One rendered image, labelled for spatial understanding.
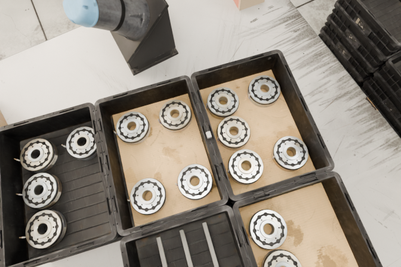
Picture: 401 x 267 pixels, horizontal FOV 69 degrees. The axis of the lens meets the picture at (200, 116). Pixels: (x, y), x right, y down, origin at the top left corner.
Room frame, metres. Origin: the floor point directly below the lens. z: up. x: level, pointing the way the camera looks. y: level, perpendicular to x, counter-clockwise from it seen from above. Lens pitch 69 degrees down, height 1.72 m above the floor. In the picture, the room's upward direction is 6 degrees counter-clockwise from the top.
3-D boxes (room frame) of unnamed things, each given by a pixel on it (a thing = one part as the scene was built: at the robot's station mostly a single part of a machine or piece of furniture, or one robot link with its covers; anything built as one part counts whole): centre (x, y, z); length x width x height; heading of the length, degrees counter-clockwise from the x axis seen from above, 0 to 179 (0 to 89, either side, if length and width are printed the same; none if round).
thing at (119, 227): (0.22, 0.13, 0.92); 0.40 x 0.30 x 0.02; 11
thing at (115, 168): (0.22, 0.13, 0.87); 0.40 x 0.30 x 0.11; 11
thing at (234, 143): (0.26, -0.10, 0.86); 0.10 x 0.10 x 0.01
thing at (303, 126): (0.27, -0.16, 0.87); 0.40 x 0.30 x 0.11; 11
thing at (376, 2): (0.89, -0.97, 0.37); 0.40 x 0.30 x 0.45; 21
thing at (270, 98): (0.39, -0.22, 0.86); 0.10 x 0.10 x 0.01
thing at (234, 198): (0.27, -0.16, 0.92); 0.40 x 0.30 x 0.02; 11
